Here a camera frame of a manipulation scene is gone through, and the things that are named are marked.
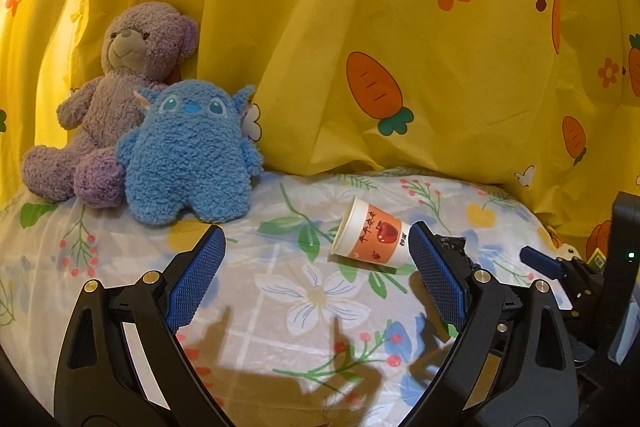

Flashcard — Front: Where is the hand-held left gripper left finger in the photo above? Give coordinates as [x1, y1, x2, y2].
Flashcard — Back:
[54, 223, 236, 427]

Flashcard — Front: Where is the yellow carrot print cloth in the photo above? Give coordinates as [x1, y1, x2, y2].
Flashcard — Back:
[0, 0, 640, 258]

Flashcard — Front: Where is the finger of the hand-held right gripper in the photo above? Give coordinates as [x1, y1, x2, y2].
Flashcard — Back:
[520, 246, 608, 315]

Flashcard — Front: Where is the blue plush monster toy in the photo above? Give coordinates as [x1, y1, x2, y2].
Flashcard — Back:
[115, 79, 265, 225]

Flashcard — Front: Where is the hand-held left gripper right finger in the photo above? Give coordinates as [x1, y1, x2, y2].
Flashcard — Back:
[400, 221, 581, 427]

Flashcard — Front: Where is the floral white bed sheet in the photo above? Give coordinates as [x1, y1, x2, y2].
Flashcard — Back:
[0, 172, 576, 427]

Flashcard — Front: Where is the purple teddy bear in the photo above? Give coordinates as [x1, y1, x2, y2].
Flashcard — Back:
[21, 1, 201, 210]

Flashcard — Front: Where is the orange apple print paper cup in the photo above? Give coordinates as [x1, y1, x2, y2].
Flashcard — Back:
[330, 196, 413, 275]

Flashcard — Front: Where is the small black plastic bag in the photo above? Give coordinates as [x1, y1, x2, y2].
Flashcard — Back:
[434, 234, 481, 279]

